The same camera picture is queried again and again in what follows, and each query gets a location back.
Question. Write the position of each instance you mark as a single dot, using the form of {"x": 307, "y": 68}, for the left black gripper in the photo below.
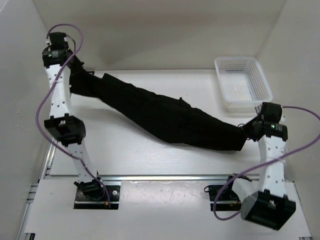
{"x": 77, "y": 67}

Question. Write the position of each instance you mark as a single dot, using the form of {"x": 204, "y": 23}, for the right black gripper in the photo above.
{"x": 247, "y": 129}

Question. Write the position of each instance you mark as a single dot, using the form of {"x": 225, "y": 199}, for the black trousers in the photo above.
{"x": 171, "y": 120}

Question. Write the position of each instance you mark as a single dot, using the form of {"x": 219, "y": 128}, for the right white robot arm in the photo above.
{"x": 267, "y": 204}

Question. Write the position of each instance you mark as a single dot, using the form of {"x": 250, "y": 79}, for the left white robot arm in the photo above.
{"x": 65, "y": 128}

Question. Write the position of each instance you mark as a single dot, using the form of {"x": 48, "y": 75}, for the white perforated plastic basket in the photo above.
{"x": 243, "y": 84}

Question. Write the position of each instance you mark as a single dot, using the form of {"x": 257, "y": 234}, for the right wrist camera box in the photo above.
{"x": 271, "y": 112}

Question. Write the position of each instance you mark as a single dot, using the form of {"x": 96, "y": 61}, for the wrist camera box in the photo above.
{"x": 271, "y": 112}
{"x": 58, "y": 41}

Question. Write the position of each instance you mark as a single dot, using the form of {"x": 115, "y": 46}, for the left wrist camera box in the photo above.
{"x": 58, "y": 41}

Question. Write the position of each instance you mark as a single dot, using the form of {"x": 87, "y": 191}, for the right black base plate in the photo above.
{"x": 228, "y": 201}

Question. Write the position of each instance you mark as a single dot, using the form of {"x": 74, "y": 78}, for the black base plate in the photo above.
{"x": 228, "y": 201}
{"x": 83, "y": 201}

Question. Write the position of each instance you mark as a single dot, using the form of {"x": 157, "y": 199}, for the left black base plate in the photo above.
{"x": 83, "y": 201}

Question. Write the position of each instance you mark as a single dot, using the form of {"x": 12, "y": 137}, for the aluminium frame rail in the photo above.
{"x": 21, "y": 235}

